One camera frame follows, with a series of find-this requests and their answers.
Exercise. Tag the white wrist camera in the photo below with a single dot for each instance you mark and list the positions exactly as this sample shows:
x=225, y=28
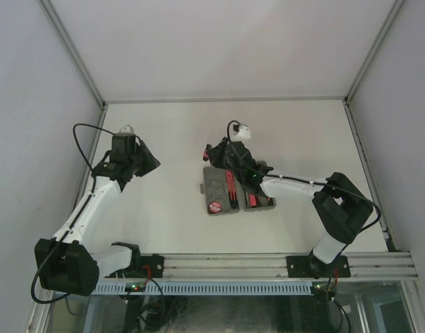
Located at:
x=128, y=129
x=240, y=133

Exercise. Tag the grey plastic tool case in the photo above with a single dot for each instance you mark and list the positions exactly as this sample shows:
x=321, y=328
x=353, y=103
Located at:
x=215, y=188

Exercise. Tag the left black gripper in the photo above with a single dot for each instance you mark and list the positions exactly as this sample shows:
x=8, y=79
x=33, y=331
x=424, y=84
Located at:
x=151, y=161

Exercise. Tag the aluminium front rail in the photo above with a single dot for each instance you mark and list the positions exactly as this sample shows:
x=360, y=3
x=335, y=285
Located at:
x=272, y=266

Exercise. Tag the red black utility knife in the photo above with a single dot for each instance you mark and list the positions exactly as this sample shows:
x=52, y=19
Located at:
x=232, y=195

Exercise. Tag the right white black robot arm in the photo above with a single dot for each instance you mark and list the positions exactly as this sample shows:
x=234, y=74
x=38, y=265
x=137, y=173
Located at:
x=343, y=210

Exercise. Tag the black tape roll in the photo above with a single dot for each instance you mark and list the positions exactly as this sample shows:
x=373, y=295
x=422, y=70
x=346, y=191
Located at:
x=214, y=207

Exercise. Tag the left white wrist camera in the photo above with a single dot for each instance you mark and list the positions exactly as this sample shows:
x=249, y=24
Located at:
x=128, y=129

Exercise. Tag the blue slotted cable duct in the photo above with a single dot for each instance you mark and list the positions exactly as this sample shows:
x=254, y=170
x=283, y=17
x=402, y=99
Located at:
x=282, y=288

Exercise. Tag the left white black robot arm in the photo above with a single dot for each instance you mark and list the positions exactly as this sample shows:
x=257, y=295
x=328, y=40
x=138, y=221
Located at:
x=64, y=262

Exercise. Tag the short red black screwdriver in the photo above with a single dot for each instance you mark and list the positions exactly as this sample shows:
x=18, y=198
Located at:
x=253, y=202

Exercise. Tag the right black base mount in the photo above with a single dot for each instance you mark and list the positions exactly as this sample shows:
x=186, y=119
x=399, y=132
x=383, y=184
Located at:
x=305, y=266

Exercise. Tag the red hex key set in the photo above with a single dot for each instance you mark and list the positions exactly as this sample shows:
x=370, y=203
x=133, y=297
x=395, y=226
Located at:
x=205, y=156

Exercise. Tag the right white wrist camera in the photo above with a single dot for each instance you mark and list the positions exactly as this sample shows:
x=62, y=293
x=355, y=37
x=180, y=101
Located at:
x=240, y=133

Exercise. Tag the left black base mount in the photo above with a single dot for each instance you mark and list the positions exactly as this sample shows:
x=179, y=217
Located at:
x=146, y=266

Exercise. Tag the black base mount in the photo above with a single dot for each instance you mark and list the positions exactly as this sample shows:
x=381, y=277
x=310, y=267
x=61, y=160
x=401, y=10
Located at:
x=146, y=266
x=305, y=266

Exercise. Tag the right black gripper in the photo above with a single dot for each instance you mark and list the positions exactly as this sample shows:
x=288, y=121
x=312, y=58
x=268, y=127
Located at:
x=216, y=154

